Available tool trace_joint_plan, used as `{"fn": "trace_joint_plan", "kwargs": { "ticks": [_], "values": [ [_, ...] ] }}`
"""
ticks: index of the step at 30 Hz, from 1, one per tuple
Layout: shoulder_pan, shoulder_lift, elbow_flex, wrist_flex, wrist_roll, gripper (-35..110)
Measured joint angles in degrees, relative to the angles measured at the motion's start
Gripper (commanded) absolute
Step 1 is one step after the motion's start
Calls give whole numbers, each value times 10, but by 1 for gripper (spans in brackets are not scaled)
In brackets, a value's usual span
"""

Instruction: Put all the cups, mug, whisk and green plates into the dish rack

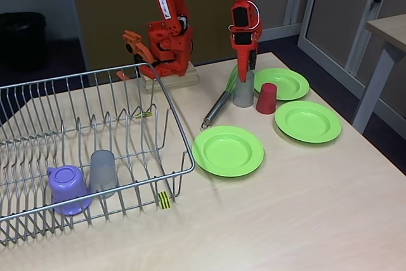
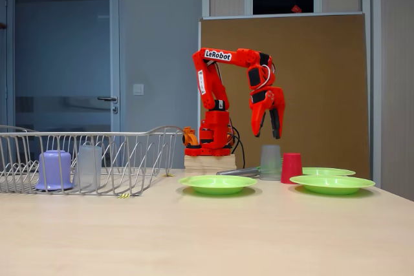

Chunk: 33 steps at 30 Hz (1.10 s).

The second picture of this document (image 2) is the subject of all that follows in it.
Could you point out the orange-red gripper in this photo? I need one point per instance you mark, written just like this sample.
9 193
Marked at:
261 105

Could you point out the translucent grey plastic cup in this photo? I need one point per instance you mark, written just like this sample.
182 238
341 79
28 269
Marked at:
271 163
87 166

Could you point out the red plastic cup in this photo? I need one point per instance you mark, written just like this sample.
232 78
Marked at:
291 167

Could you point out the purple plastic mug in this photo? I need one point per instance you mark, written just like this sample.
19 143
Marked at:
53 169

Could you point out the orange-red robot arm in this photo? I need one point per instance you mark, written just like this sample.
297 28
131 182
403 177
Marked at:
211 88

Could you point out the brown pin board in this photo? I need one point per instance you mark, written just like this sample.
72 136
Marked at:
323 95

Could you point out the wooden base block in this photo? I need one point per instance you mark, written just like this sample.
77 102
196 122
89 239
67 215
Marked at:
210 163

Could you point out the green plastic plate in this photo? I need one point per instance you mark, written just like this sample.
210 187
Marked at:
333 185
326 171
216 185

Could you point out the light orange table clamp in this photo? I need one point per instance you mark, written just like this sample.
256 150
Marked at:
189 137

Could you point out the small red object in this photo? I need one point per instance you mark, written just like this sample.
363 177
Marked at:
295 8

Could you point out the small yellow tape marker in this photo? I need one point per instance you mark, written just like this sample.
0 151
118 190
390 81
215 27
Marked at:
168 175

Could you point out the yellow black striped tape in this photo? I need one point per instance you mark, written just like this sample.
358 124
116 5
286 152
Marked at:
124 196

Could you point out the grey glazed door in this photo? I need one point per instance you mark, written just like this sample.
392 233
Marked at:
64 46

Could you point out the white light switch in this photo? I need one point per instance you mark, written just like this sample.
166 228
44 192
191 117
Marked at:
138 89

